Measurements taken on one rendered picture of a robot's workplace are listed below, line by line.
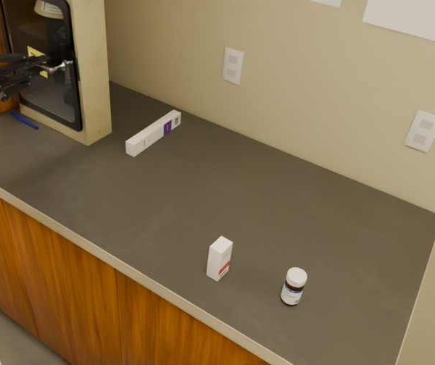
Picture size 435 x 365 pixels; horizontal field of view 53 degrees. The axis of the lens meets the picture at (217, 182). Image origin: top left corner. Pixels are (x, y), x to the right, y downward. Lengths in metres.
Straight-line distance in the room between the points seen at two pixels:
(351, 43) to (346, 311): 0.73
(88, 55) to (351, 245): 0.90
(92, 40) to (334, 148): 0.81
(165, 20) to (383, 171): 0.90
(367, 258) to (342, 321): 0.22
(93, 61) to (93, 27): 0.10
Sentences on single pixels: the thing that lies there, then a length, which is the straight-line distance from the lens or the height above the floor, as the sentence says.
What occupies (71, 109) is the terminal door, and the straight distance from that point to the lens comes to 1.42.
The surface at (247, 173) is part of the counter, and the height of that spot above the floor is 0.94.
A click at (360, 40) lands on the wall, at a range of 1.33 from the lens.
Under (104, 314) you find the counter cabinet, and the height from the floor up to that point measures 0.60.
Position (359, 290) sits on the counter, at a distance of 1.12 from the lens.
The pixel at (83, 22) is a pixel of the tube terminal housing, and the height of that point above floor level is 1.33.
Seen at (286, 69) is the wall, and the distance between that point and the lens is 1.43.
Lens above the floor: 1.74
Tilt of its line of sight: 38 degrees down
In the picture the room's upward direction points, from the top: 7 degrees clockwise
